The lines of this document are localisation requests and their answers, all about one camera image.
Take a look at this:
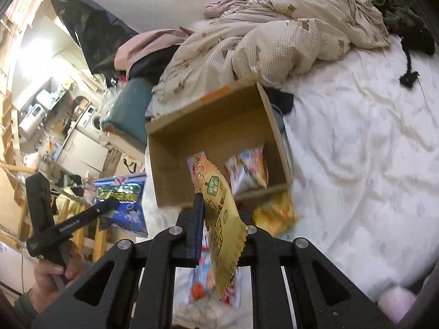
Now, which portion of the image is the yellow green snack packet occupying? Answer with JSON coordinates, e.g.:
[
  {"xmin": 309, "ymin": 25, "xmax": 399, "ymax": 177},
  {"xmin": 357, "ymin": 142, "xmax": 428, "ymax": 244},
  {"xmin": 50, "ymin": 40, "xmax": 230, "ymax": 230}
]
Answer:
[{"xmin": 193, "ymin": 154, "xmax": 248, "ymax": 299}]

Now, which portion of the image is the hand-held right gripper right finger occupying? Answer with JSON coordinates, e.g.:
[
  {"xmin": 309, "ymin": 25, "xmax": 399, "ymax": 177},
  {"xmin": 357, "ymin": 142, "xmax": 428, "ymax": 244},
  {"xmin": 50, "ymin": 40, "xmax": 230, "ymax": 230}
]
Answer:
[{"xmin": 236, "ymin": 211, "xmax": 396, "ymax": 329}]

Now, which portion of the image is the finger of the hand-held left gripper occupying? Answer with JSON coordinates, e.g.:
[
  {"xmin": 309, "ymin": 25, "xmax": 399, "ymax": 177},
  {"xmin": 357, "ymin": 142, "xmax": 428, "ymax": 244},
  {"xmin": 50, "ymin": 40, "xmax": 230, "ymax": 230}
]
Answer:
[{"xmin": 80, "ymin": 200, "xmax": 119, "ymax": 227}]

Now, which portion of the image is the beige printed blanket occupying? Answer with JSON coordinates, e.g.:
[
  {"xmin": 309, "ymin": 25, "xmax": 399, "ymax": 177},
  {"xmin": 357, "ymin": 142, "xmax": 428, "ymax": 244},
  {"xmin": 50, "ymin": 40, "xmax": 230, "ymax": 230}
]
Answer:
[{"xmin": 147, "ymin": 0, "xmax": 395, "ymax": 117}]

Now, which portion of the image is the cardboard box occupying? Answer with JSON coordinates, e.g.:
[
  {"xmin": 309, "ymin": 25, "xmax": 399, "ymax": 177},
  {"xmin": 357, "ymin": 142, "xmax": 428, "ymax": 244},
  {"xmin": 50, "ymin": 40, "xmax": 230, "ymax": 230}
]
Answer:
[{"xmin": 146, "ymin": 77, "xmax": 294, "ymax": 208}]

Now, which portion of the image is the white cabinet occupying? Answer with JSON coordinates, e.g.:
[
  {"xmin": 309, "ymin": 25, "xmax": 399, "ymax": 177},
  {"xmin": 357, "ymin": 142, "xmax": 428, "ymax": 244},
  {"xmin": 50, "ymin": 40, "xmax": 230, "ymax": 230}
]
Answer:
[{"xmin": 55, "ymin": 130, "xmax": 110, "ymax": 175}]

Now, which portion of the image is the dark navy cloth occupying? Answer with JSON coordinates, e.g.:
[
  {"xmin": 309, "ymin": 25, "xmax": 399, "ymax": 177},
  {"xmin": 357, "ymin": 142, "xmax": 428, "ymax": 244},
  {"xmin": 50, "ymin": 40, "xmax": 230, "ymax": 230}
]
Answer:
[{"xmin": 128, "ymin": 46, "xmax": 179, "ymax": 83}]

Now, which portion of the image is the black cloth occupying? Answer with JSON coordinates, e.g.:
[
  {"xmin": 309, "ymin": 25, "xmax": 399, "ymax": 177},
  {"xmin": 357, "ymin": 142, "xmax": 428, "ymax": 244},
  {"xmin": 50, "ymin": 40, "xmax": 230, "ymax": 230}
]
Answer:
[{"xmin": 266, "ymin": 87, "xmax": 296, "ymax": 115}]

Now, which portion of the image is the pink cloth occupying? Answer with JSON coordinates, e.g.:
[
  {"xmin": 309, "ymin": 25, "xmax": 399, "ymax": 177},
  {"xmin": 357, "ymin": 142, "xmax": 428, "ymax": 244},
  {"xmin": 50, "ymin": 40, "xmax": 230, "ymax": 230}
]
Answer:
[
  {"xmin": 114, "ymin": 27, "xmax": 196, "ymax": 72},
  {"xmin": 205, "ymin": 0, "xmax": 248, "ymax": 18}
]

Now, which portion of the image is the person's left hand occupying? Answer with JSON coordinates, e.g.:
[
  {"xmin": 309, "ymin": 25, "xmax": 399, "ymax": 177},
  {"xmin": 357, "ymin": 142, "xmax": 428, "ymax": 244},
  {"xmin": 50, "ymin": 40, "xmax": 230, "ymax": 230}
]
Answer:
[{"xmin": 30, "ymin": 243, "xmax": 83, "ymax": 305}]

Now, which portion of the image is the red blue white snack packet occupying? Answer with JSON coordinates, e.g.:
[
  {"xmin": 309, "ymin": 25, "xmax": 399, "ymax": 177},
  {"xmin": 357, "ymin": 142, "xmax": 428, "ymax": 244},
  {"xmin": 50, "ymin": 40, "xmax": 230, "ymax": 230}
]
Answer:
[{"xmin": 188, "ymin": 247, "xmax": 242, "ymax": 307}]

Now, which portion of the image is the yellow chip packet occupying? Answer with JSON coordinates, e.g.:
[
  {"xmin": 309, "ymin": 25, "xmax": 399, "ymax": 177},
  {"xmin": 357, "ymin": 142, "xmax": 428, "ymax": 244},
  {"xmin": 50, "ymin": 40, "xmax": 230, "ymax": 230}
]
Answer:
[{"xmin": 252, "ymin": 192, "xmax": 303, "ymax": 238}]

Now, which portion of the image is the black plastic bag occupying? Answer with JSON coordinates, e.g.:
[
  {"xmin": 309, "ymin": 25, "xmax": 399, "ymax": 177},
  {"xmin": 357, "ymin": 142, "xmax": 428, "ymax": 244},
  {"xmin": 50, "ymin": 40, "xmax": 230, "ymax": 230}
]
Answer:
[{"xmin": 46, "ymin": 0, "xmax": 139, "ymax": 86}]

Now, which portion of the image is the teal cushion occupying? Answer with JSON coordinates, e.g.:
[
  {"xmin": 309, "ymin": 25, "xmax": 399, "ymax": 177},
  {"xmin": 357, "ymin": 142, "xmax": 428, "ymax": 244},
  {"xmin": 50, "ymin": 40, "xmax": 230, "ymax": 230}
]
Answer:
[{"xmin": 101, "ymin": 77, "xmax": 162, "ymax": 148}]

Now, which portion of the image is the black strap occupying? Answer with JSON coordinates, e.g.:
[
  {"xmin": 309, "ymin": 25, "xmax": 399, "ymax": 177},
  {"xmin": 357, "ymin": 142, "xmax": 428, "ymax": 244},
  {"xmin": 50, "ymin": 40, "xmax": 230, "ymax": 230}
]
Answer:
[{"xmin": 399, "ymin": 38, "xmax": 421, "ymax": 90}]

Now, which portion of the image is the dark green clothing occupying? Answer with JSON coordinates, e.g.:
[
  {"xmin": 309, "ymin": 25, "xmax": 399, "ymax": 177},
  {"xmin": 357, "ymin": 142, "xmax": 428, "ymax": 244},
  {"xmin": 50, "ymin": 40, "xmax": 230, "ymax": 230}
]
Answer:
[{"xmin": 346, "ymin": 0, "xmax": 436, "ymax": 55}]

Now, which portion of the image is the white bed sheet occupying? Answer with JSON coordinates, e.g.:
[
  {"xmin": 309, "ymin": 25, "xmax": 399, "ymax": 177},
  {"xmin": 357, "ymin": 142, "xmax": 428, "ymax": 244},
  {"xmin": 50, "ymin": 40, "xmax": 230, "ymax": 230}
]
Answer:
[{"xmin": 140, "ymin": 34, "xmax": 439, "ymax": 329}]

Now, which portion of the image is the white washing machine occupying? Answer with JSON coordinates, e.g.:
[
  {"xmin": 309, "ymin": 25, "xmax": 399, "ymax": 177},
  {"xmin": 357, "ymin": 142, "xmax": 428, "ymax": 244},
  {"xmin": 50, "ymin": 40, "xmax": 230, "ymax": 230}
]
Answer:
[{"xmin": 77, "ymin": 104, "xmax": 103, "ymax": 138}]

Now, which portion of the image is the white kitchen appliance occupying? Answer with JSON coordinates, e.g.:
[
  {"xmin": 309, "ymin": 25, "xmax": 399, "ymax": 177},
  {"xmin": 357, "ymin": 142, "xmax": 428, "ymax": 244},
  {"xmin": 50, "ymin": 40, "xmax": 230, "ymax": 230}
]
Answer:
[{"xmin": 19, "ymin": 104, "xmax": 47, "ymax": 138}]

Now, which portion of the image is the pink round object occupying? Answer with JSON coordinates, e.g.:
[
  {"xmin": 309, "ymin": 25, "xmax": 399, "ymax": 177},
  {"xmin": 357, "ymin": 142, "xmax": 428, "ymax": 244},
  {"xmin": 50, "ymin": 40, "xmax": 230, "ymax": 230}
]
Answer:
[{"xmin": 377, "ymin": 284, "xmax": 421, "ymax": 326}]

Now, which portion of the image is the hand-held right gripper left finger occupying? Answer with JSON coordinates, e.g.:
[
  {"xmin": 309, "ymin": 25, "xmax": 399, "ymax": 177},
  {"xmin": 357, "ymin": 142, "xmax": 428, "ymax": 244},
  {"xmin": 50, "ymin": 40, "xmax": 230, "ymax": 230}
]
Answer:
[{"xmin": 31, "ymin": 194, "xmax": 206, "ymax": 329}]

